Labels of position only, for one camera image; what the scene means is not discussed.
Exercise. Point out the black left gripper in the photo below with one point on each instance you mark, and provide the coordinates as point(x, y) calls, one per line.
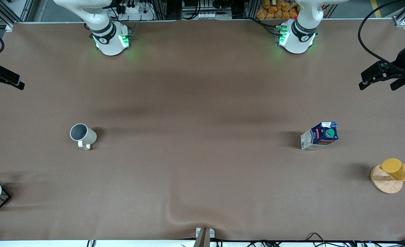
point(402, 69)

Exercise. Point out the blue milk carton green cap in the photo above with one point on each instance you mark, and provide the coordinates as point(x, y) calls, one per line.
point(320, 137)

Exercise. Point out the beige mug grey inside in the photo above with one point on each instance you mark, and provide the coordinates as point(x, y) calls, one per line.
point(87, 136)

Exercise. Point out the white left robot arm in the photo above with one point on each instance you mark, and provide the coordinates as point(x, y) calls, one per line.
point(296, 41)

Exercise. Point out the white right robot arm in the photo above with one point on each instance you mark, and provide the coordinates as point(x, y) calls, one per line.
point(110, 41)

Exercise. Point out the yellow plastic cup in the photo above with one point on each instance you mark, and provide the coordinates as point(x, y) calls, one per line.
point(396, 169)

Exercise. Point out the round wooden cup stand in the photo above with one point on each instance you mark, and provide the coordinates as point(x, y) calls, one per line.
point(385, 187)

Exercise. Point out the bag of orange buns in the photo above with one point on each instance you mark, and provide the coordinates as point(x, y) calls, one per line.
point(274, 10)

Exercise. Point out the white power strip with plugs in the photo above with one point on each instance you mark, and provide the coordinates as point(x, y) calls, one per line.
point(137, 14)

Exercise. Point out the brown table cover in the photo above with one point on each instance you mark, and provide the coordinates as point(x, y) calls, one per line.
point(202, 171)

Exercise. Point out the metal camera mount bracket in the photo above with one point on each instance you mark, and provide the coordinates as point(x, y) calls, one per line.
point(204, 240)

